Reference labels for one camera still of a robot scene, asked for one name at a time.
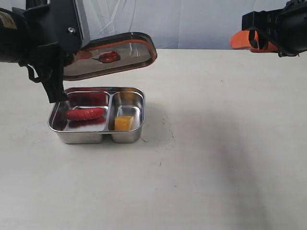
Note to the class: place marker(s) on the dark transparent lunch box lid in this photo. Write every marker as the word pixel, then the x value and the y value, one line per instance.
pixel 112 54

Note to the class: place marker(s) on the stainless steel lunch box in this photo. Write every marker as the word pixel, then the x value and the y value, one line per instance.
pixel 115 101

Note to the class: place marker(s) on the red toy sausage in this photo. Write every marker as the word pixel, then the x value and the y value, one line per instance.
pixel 84 114

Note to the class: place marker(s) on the yellow toy cheese wedge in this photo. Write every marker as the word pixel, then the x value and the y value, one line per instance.
pixel 123 123

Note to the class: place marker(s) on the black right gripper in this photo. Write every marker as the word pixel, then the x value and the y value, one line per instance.
pixel 282 31

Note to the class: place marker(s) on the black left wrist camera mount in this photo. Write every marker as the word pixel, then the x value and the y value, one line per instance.
pixel 60 22

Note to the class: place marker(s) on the grey-blue backdrop cloth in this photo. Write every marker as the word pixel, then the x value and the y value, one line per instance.
pixel 174 24

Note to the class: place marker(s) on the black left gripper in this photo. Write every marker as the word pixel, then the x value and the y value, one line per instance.
pixel 45 65

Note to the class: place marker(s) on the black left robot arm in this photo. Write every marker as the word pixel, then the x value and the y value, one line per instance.
pixel 14 36

